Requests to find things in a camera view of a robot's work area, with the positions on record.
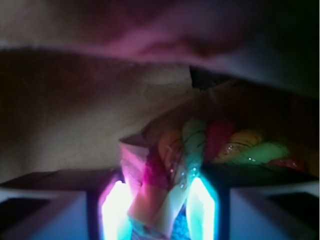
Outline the multicolored twisted rope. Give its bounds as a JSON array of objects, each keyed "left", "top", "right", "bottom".
[{"left": 127, "top": 117, "right": 306, "bottom": 233}]

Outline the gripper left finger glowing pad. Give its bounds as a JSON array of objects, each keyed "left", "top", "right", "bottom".
[{"left": 0, "top": 168, "right": 133, "bottom": 240}]

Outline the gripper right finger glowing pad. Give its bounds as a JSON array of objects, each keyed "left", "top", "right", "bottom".
[{"left": 186, "top": 164, "right": 320, "bottom": 240}]

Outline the teal cloth rag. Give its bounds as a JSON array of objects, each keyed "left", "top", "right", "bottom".
[{"left": 130, "top": 203, "right": 191, "bottom": 240}]

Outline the brown paper bag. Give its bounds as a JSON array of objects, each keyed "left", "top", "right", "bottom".
[{"left": 0, "top": 0, "right": 320, "bottom": 181}]

